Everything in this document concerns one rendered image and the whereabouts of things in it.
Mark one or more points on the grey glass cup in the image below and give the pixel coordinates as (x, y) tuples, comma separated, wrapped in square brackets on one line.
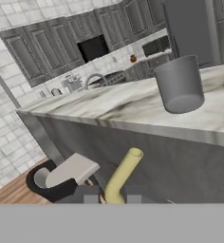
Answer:
[(180, 85)]

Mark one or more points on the black stool with grey seat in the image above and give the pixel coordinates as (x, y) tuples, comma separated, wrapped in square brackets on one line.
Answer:
[(69, 172)]

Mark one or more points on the black toaster oven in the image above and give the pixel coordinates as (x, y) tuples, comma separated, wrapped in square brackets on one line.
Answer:
[(155, 46)]

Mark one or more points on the marble top dining counter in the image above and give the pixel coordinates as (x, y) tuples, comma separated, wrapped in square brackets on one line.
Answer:
[(123, 133)]

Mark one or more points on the grey base cupboards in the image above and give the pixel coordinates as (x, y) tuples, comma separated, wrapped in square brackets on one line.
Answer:
[(148, 66)]

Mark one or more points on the grey wall cupboards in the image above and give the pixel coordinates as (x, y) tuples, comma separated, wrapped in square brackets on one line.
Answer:
[(47, 47)]

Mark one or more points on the silver coffee machine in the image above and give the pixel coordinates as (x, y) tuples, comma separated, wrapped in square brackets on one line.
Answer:
[(73, 83)]

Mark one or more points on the grey fridge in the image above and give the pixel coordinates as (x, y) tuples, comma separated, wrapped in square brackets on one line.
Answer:
[(190, 28)]

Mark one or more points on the black microwave oven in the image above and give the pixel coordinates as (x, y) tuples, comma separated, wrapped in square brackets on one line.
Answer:
[(93, 48)]

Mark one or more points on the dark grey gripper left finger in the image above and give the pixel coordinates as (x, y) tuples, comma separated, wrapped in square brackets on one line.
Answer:
[(91, 199)]

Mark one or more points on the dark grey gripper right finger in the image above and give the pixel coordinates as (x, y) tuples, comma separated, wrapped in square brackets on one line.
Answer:
[(134, 199)]

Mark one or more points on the pale yellow bent straw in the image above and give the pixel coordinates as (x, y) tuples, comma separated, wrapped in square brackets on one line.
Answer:
[(121, 174)]

